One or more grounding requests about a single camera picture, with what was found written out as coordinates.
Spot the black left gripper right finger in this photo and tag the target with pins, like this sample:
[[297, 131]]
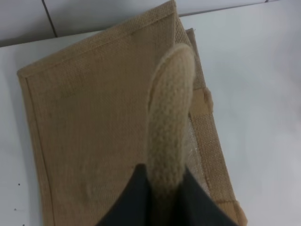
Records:
[[193, 207]]

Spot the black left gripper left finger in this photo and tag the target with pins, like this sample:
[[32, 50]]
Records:
[[133, 207]]

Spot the brown linen tote bag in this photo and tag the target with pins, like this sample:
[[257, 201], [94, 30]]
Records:
[[132, 94]]

